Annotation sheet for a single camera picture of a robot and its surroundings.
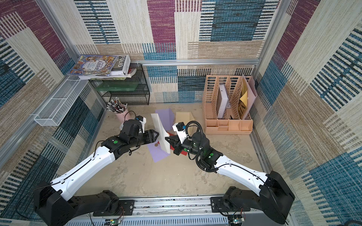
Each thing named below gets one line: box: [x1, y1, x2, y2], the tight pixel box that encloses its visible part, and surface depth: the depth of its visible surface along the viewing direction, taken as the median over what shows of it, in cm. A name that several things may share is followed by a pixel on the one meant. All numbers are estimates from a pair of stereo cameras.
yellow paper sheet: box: [239, 89, 248, 107], surface depth 90 cm
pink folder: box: [241, 74, 258, 120], surface depth 89 cm
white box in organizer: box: [217, 84, 229, 120], surface depth 101 cm
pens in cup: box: [106, 96, 128, 113], surface depth 101 cm
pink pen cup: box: [114, 108, 130, 126], surface depth 105 cm
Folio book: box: [78, 54, 131, 81], surface depth 82 cm
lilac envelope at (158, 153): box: [146, 142, 171, 163], surface depth 95 cm
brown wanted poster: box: [238, 81, 248, 119], surface depth 99 cm
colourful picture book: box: [66, 54, 119, 76], surface depth 83 cm
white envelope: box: [150, 113, 171, 154], surface depth 73 cm
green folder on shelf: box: [95, 80, 140, 92], surface depth 102 cm
